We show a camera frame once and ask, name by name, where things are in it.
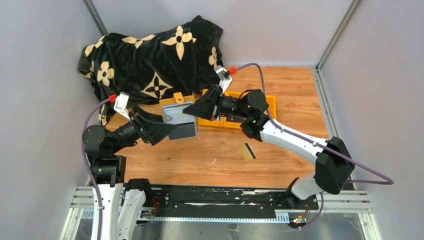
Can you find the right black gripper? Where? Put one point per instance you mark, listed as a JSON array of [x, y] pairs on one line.
[[209, 106]]

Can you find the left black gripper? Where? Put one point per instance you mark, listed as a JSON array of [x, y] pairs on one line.
[[149, 130]]

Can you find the yellow leather card holder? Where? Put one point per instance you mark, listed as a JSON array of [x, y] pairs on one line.
[[172, 109]]

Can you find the grey credit card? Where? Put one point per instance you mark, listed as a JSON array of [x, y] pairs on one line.
[[183, 131]]

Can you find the gold card black stripe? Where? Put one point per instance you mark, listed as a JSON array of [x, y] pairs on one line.
[[247, 152]]

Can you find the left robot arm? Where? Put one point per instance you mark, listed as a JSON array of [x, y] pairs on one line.
[[109, 165]]

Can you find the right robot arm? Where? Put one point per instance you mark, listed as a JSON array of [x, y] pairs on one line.
[[328, 156]]

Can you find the yellow three-compartment bin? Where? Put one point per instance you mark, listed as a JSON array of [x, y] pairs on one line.
[[234, 122]]

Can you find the black floral blanket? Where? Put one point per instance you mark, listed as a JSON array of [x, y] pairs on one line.
[[149, 69]]

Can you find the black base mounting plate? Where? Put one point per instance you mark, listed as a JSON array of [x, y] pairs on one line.
[[213, 202]]

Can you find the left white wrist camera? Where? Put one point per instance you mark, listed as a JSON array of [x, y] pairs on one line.
[[120, 105]]

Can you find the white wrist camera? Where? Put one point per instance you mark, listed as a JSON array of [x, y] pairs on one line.
[[120, 105], [224, 76]]

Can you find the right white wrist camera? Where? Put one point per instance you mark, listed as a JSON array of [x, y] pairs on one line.
[[224, 76]]

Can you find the aluminium frame rail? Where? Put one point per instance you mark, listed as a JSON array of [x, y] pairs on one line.
[[346, 216]]

